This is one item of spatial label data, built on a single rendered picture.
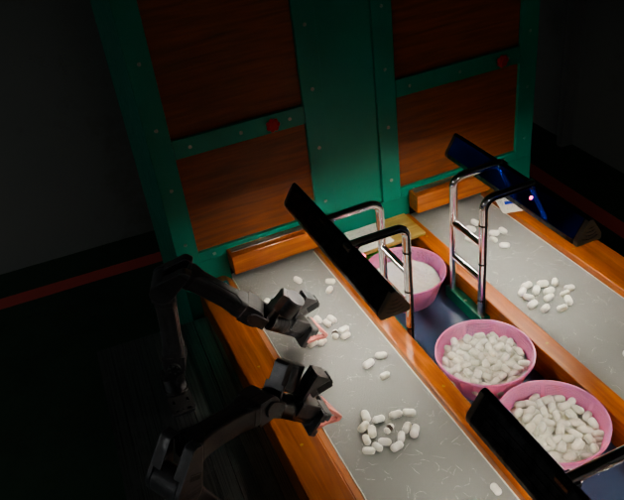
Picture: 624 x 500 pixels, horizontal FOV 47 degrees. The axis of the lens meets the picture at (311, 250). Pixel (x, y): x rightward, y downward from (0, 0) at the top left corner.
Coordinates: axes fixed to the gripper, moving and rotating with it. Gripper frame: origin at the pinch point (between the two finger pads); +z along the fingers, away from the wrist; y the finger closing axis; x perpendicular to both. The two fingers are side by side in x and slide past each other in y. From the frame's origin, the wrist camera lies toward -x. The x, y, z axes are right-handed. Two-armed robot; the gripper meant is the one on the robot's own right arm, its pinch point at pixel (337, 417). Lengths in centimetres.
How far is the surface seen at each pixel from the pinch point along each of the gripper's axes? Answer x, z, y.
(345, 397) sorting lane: 3.6, 13.9, 15.6
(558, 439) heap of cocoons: -21, 43, -22
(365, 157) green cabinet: -46, 29, 85
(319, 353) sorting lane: 3.0, 14.7, 34.6
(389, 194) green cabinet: -39, 45, 84
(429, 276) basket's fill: -26, 51, 51
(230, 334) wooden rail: 14, -3, 53
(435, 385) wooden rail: -12.0, 28.6, 5.5
